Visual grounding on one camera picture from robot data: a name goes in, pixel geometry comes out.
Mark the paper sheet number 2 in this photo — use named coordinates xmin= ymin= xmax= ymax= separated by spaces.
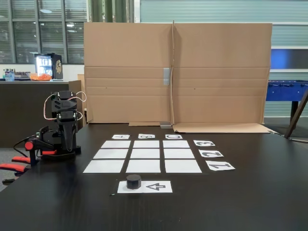
xmin=198 ymin=149 xmax=224 ymax=158

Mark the paper sheet number 3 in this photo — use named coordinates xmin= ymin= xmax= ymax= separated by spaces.
xmin=193 ymin=140 xmax=216 ymax=147

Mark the dark counter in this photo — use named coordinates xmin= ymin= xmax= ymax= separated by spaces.
xmin=0 ymin=80 xmax=84 ymax=148

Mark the paper sheet number 1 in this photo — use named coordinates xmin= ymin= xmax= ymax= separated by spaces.
xmin=205 ymin=161 xmax=236 ymax=172

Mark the white paper grid square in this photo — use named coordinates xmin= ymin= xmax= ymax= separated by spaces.
xmin=93 ymin=149 xmax=129 ymax=159
xmin=163 ymin=140 xmax=191 ymax=149
xmin=101 ymin=140 xmax=131 ymax=149
xmin=165 ymin=159 xmax=202 ymax=174
xmin=130 ymin=148 xmax=160 ymax=159
xmin=164 ymin=148 xmax=195 ymax=159
xmin=83 ymin=160 xmax=125 ymax=174
xmin=133 ymin=140 xmax=160 ymax=149
xmin=126 ymin=159 xmax=161 ymax=174

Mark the black power cable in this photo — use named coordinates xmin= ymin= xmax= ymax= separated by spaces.
xmin=13 ymin=136 xmax=33 ymax=157

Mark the orange snack bag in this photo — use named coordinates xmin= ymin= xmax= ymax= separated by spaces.
xmin=29 ymin=73 xmax=52 ymax=81

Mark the large brown cardboard box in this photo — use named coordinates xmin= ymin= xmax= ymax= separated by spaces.
xmin=83 ymin=20 xmax=275 ymax=134

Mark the dark wooden stand leg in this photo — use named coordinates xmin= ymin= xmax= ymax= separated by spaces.
xmin=283 ymin=90 xmax=308 ymax=141

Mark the small brown cardboard sheet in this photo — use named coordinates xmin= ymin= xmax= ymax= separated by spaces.
xmin=68 ymin=74 xmax=85 ymax=126

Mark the black mini fridge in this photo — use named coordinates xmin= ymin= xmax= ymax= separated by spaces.
xmin=34 ymin=52 xmax=64 ymax=80

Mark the grey tape strip on cardboard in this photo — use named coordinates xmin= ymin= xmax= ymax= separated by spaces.
xmin=163 ymin=68 xmax=171 ymax=86

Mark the black and orange clamp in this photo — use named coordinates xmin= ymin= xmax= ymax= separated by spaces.
xmin=0 ymin=138 xmax=58 ymax=185

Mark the black hexagonal token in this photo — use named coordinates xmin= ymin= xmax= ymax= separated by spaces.
xmin=126 ymin=174 xmax=142 ymax=190

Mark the white paper arrow sheet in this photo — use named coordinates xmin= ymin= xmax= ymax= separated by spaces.
xmin=117 ymin=180 xmax=173 ymax=194

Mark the blue foosball table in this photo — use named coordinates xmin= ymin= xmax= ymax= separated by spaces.
xmin=265 ymin=79 xmax=308 ymax=124

